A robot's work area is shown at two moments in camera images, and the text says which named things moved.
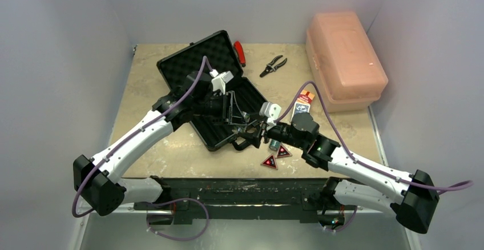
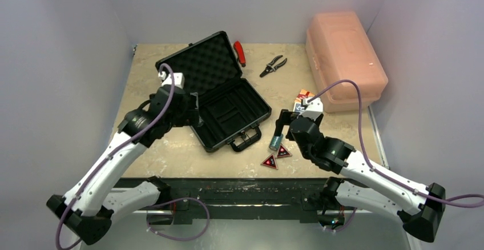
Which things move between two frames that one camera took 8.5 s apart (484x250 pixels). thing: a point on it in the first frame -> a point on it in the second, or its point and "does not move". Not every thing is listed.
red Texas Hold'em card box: x=305 y=96 does not move
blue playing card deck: x=300 y=108 does not move
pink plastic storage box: x=346 y=60 does not move
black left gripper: x=235 y=116 -> x=189 y=116
